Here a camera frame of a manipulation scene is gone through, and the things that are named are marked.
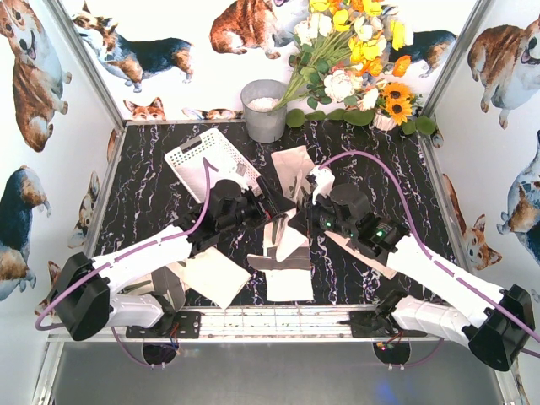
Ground white glove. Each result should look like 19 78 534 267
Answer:
271 145 316 203
167 247 251 310

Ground grey-palm glove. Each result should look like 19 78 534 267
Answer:
325 231 397 279
121 267 186 311
247 209 314 303

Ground white perforated storage basket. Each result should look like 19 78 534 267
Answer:
165 128 261 203

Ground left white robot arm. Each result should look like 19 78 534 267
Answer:
48 177 295 341

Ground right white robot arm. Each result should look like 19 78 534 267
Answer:
288 184 535 371

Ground grey metal bucket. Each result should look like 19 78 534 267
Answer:
240 79 287 143

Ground sunflower pot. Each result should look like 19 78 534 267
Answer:
372 82 423 131

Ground artificial flower bouquet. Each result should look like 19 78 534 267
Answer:
274 1 414 110

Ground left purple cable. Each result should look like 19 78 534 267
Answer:
35 158 223 332

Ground purple cable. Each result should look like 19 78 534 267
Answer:
35 158 223 332
318 151 540 355

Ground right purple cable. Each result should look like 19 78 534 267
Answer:
318 151 540 355

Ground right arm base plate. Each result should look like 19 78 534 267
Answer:
343 310 425 338

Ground aluminium front rail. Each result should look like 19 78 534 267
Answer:
46 306 507 342

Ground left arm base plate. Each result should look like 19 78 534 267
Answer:
125 311 202 338

